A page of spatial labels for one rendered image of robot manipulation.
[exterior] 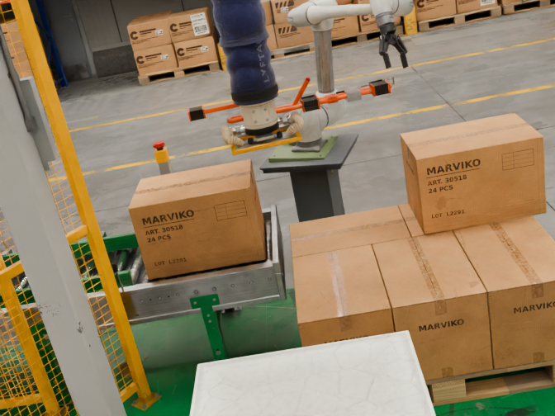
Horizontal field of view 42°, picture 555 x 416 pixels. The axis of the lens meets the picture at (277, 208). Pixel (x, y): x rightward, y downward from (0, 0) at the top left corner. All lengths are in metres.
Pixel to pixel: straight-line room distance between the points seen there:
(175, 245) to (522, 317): 1.64
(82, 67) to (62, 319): 9.74
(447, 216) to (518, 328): 0.67
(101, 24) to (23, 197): 9.70
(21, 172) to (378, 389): 1.38
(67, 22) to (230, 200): 9.02
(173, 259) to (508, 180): 1.67
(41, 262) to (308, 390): 1.17
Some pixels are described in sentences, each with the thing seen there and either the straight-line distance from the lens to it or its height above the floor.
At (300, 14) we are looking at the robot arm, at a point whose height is 1.57.
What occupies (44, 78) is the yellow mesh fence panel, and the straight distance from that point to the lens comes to 3.11.
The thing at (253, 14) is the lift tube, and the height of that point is 1.72.
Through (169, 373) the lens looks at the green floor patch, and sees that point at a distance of 3.92.
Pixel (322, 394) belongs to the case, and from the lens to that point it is 1.87.
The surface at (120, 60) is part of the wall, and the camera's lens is 12.07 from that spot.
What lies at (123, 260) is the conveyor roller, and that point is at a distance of 3.97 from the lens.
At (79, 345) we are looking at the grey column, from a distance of 2.81.
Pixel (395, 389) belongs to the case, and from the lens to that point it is 1.85.
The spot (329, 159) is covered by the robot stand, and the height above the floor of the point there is 0.75.
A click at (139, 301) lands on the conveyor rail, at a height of 0.52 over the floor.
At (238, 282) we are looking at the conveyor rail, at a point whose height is 0.54.
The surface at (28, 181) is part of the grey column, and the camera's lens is 2.54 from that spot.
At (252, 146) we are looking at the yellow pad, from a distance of 3.38.
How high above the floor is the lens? 2.18
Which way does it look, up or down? 23 degrees down
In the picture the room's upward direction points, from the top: 11 degrees counter-clockwise
